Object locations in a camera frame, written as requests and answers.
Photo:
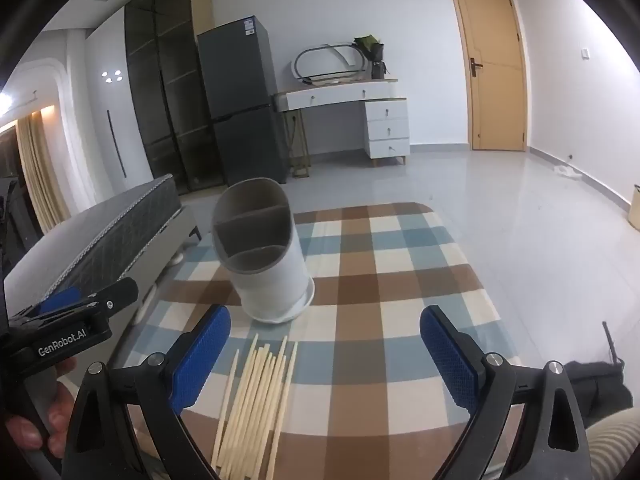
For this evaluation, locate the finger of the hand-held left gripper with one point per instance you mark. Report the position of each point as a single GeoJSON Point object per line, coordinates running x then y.
{"type": "Point", "coordinates": [120, 292]}
{"type": "Point", "coordinates": [60, 301]}

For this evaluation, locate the oval mirror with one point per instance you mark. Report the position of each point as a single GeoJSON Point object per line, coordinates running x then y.
{"type": "Point", "coordinates": [325, 60]}

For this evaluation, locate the grey quilted mattress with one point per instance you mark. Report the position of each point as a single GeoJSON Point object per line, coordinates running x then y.
{"type": "Point", "coordinates": [100, 240]}

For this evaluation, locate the white crumpled paper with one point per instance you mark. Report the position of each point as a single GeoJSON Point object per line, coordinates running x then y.
{"type": "Point", "coordinates": [567, 171]}

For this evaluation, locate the dark glass cabinet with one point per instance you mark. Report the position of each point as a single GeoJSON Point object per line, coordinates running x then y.
{"type": "Point", "coordinates": [160, 85]}

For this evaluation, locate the white dressing table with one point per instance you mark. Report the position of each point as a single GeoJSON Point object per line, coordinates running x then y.
{"type": "Point", "coordinates": [385, 125]}

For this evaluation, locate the beige ribbed cloth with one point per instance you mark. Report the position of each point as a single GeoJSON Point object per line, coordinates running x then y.
{"type": "Point", "coordinates": [620, 450]}

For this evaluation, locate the beige waste bin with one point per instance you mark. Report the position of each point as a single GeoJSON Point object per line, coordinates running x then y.
{"type": "Point", "coordinates": [635, 210]}

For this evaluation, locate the person's left hand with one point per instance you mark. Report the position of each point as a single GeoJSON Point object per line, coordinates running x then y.
{"type": "Point", "coordinates": [60, 410]}

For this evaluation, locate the black bag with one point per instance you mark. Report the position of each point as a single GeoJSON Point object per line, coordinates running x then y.
{"type": "Point", "coordinates": [600, 390]}

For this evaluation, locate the plaid table mat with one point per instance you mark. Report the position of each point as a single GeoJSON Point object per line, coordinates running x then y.
{"type": "Point", "coordinates": [400, 280]}

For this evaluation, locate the gold frame stool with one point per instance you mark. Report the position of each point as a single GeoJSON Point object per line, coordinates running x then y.
{"type": "Point", "coordinates": [299, 172]}

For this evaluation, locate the beige curtain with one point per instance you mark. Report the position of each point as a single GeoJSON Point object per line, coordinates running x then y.
{"type": "Point", "coordinates": [40, 175]}

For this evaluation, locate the dark grey refrigerator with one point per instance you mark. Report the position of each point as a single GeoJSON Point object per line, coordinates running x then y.
{"type": "Point", "coordinates": [240, 110]}

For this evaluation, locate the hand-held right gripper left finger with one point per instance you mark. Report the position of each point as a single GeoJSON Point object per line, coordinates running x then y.
{"type": "Point", "coordinates": [200, 355]}

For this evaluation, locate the group of wooden chopsticks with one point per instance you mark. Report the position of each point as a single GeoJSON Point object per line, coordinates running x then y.
{"type": "Point", "coordinates": [260, 395]}

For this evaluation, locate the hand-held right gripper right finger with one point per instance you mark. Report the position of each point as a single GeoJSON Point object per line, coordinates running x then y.
{"type": "Point", "coordinates": [450, 355]}

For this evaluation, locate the wooden door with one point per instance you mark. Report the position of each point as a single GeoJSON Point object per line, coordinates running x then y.
{"type": "Point", "coordinates": [492, 85]}

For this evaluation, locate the white utensil holder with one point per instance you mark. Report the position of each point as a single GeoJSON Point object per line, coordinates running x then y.
{"type": "Point", "coordinates": [280, 280]}

